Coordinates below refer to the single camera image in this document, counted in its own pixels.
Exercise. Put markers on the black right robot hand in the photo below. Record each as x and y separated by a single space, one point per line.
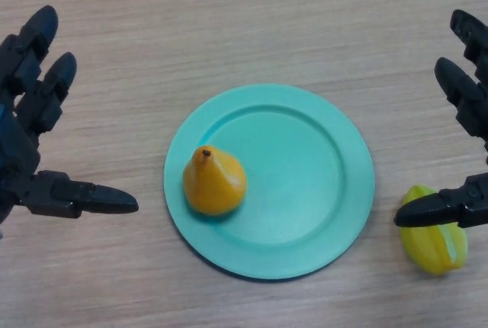
467 114

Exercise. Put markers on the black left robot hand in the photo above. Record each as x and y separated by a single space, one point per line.
19 148

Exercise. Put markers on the yellow pear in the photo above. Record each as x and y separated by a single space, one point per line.
213 187

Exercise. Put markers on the green round plate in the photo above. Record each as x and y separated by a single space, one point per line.
297 190

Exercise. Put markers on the yellow-green starfruit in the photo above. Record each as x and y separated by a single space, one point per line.
431 251

